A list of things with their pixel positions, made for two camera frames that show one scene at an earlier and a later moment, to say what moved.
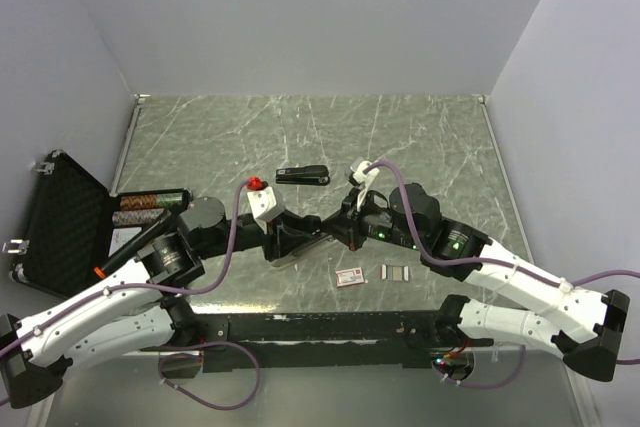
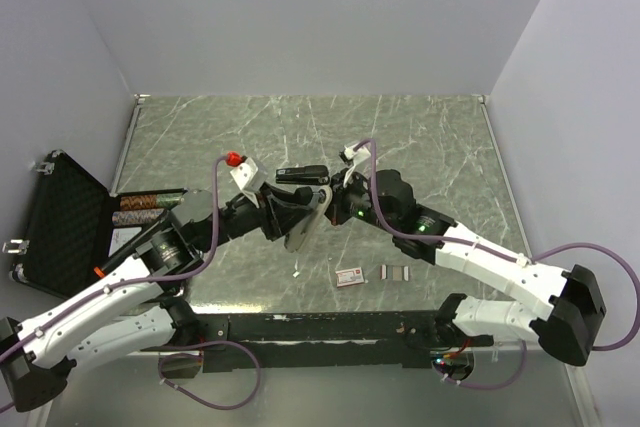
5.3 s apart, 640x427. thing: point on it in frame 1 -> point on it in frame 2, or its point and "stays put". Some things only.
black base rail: x=320 y=341 stays put
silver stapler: x=286 y=259 -> x=297 y=238
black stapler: x=308 y=175 stays put
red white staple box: x=349 y=277 stays put
